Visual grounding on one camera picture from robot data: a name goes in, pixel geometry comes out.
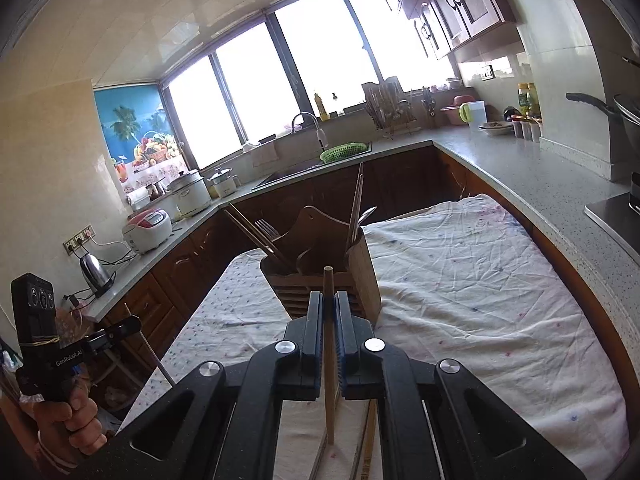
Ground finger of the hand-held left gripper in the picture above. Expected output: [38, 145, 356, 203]
[82, 315, 142, 356]

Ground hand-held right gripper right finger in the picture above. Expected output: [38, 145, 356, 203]
[334, 290, 586, 480]

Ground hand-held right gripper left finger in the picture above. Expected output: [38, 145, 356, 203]
[102, 290, 326, 480]

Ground metal chopstick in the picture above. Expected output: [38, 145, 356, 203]
[123, 302, 177, 389]

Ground wooden chopstick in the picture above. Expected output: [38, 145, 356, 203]
[347, 164, 364, 254]
[322, 266, 337, 446]
[350, 400, 379, 480]
[229, 205, 297, 269]
[351, 162, 366, 252]
[306, 442, 334, 480]
[223, 208, 292, 272]

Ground wooden utensil holder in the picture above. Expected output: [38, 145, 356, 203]
[260, 205, 383, 326]

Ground metal fork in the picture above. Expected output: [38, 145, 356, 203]
[254, 219, 282, 257]

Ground metal spoon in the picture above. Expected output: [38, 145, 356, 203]
[356, 206, 379, 234]

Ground person's left forearm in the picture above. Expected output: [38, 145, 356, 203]
[35, 437, 83, 480]

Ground person's left hand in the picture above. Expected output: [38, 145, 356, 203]
[31, 381, 109, 461]

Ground steel electric kettle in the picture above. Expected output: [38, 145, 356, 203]
[79, 252, 117, 297]

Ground white and red rice cooker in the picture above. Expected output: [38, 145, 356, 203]
[122, 208, 174, 255]

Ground wooden base cabinets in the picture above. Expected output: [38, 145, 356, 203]
[97, 142, 640, 411]

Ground white floral tablecloth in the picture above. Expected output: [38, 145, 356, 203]
[117, 194, 631, 480]

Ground paper towel roll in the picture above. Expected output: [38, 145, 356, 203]
[125, 187, 151, 211]

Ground white slow cooker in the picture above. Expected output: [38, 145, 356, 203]
[167, 170, 212, 219]

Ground kitchen sink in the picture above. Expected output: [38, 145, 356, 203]
[252, 142, 374, 191]

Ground small white electric pot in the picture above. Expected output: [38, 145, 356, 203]
[207, 167, 242, 199]

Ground green plastic basket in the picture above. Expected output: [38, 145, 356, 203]
[320, 142, 371, 164]

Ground chrome kitchen faucet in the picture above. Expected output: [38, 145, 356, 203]
[291, 112, 329, 154]

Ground dish rack with cutting boards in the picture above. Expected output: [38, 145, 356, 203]
[361, 76, 419, 139]

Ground grey stone countertop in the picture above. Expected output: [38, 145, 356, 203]
[65, 127, 640, 322]

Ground pink plastic basin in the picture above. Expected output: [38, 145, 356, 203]
[440, 94, 476, 126]

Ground green and white pitcher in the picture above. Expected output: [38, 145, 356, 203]
[459, 101, 489, 127]

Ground large kitchen window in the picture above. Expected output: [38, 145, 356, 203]
[160, 0, 457, 171]

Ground gas stove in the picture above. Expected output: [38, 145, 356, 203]
[584, 172, 640, 262]

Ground wall socket strip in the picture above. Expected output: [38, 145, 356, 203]
[62, 225, 96, 256]

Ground fruit and palm wall poster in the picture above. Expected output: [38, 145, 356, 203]
[92, 82, 189, 196]

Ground black-handled wok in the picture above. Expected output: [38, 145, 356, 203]
[566, 91, 640, 127]

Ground wooden wall cabinets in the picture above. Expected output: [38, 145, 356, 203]
[357, 0, 523, 64]

